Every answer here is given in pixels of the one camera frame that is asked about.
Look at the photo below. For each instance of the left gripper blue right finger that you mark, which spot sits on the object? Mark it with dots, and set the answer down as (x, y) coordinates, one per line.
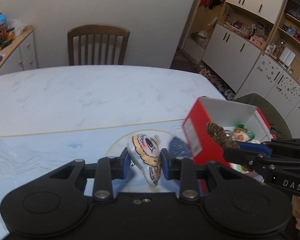
(183, 170)

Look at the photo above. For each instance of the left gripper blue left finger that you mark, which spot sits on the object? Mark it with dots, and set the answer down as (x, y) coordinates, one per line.
(107, 170)

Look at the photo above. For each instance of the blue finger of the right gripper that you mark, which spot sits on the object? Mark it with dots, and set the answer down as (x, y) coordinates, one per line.
(248, 159)
(267, 146)

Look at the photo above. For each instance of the cartoon face plush charm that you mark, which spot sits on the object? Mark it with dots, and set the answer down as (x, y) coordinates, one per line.
(145, 154)

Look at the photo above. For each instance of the embroidered sachet green tassel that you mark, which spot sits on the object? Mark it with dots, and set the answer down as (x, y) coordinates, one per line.
(243, 134)

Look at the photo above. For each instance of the olive green jacket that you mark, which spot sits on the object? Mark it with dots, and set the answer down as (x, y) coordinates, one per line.
(278, 126)

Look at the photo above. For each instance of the red white cardboard box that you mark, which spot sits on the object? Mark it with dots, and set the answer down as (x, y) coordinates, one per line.
(209, 125)

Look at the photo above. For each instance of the brown wooden chair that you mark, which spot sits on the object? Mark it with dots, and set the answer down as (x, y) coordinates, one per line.
(97, 44)

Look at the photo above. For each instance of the white drawer cabinet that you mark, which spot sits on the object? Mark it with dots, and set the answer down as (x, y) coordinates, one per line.
(20, 55)

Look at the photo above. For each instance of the white wall cabinet unit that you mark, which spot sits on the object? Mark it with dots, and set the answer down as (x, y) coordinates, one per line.
(249, 47)

